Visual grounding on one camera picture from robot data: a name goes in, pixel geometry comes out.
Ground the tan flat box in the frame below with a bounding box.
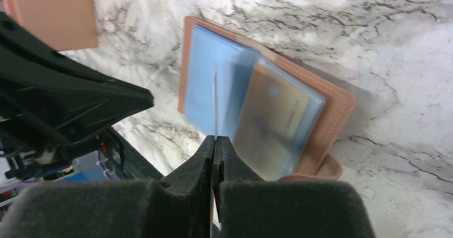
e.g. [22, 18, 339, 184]
[1, 0, 98, 51]

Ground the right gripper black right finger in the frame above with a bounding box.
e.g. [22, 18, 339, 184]
[214, 136, 375, 237]

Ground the gold credit card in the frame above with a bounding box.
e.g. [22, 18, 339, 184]
[233, 64, 309, 180]

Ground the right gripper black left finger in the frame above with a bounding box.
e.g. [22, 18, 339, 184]
[1, 136, 215, 237]

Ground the tan leather card holder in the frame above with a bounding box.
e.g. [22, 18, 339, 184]
[178, 16, 356, 181]

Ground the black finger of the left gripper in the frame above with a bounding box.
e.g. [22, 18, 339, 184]
[1, 13, 153, 147]

